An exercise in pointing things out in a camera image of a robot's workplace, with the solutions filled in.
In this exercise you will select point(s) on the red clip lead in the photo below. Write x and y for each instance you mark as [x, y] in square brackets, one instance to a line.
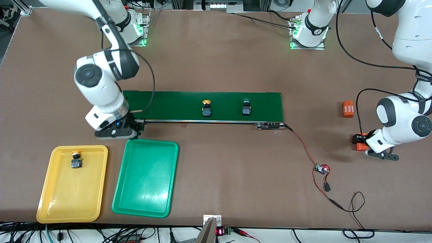
[244, 233]

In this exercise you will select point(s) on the red digit display module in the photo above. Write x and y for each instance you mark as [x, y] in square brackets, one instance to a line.
[222, 231]

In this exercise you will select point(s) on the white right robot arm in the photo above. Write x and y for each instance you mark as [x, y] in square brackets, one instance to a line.
[101, 91]

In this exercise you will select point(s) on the green plastic tray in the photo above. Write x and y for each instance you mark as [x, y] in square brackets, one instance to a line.
[145, 192]

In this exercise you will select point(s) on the orange 4680 battery cylinder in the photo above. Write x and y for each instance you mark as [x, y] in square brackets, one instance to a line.
[348, 108]
[362, 145]

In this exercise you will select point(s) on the small black controller board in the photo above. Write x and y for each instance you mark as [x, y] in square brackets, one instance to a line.
[321, 168]

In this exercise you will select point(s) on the black white patterned object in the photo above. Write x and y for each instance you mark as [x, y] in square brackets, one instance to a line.
[6, 13]

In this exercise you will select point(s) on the green push button switch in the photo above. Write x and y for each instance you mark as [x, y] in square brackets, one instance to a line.
[246, 110]

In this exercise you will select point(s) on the silver aluminium frame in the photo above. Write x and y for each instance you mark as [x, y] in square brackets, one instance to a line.
[219, 5]

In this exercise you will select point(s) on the silver aluminium profile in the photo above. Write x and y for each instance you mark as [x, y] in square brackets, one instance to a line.
[23, 7]

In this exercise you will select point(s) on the yellow plastic tray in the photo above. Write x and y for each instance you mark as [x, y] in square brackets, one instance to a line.
[71, 195]

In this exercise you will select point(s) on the yellow push button switch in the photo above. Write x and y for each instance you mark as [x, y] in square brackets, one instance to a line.
[207, 112]
[77, 163]

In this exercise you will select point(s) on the green conveyor belt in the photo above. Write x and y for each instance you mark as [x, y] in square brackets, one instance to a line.
[168, 113]

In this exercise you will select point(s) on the black power strip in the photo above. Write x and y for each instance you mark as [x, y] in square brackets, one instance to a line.
[130, 240]

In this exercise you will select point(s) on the grey metal camera bracket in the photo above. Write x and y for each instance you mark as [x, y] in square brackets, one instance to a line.
[207, 233]

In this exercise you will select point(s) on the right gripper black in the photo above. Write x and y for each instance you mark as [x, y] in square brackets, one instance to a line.
[132, 120]

